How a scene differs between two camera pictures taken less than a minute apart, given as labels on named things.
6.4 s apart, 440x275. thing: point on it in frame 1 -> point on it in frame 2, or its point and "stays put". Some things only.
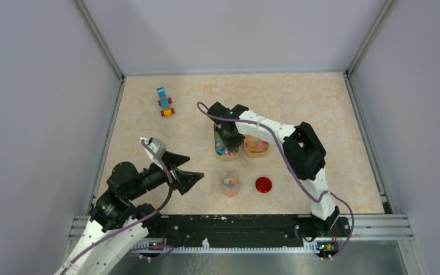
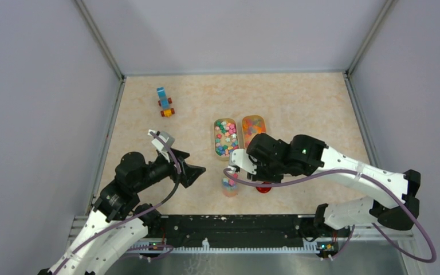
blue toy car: (164, 102) stays put
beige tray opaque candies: (221, 151) stays put
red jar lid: (263, 185) stays put
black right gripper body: (231, 140) -> (271, 172)
